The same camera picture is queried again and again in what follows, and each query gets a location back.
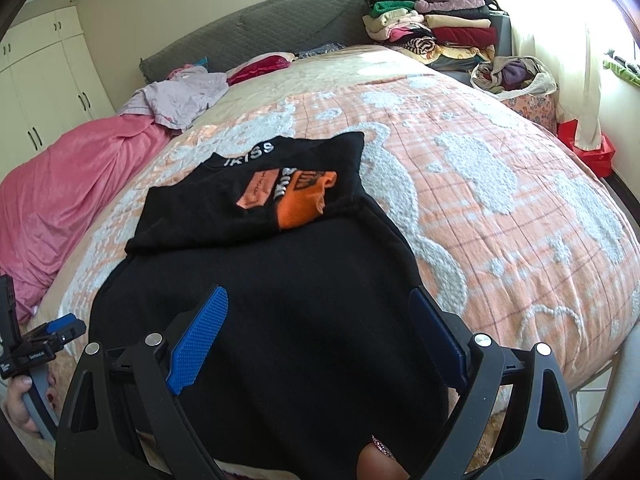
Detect floral box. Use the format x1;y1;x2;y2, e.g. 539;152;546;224
500;90;558;133

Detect white wardrobe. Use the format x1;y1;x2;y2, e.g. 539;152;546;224
0;7;116;156

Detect red pillow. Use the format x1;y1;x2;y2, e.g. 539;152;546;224
227;52;296;86

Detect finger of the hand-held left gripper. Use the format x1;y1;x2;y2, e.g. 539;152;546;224
30;313;78;341
50;322;88;347

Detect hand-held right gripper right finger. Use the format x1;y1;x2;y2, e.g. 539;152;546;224
404;285;583;480

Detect white bag of clothes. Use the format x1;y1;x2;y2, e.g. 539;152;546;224
470;55;558;98

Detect person's right hand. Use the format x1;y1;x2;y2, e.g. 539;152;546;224
356;435;412;480

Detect beige bed sheet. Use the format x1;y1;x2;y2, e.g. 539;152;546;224
165;42;451;131

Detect colourful clothes on window sill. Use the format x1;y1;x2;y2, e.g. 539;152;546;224
602;50;640;86

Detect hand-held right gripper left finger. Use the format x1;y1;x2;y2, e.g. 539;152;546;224
54;284;231;480

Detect grey quilted headboard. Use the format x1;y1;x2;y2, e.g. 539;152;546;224
139;0;373;96

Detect dark grey cabinet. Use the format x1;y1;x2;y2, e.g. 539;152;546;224
487;7;513;61

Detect dark patterned cloth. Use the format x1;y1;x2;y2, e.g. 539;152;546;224
295;42;346;61

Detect pink blanket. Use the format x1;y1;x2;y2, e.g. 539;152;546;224
0;112;183;311

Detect white bed frame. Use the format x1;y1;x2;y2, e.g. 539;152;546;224
570;330;640;461

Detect cream curtain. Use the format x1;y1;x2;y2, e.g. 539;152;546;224
475;0;640;133

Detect peach and white tufted blanket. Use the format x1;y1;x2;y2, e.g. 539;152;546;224
37;42;640;411

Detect stack of folded clothes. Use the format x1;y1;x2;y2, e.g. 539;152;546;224
362;0;498;68

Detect red bag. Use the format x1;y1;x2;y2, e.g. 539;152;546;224
556;119;617;178

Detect person's left hand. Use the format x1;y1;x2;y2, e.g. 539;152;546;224
0;375;62;436

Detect black sweater with orange cuffs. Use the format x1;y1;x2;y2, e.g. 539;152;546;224
87;131;453;480

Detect lilac garment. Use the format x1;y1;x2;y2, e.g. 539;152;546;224
117;65;231;133

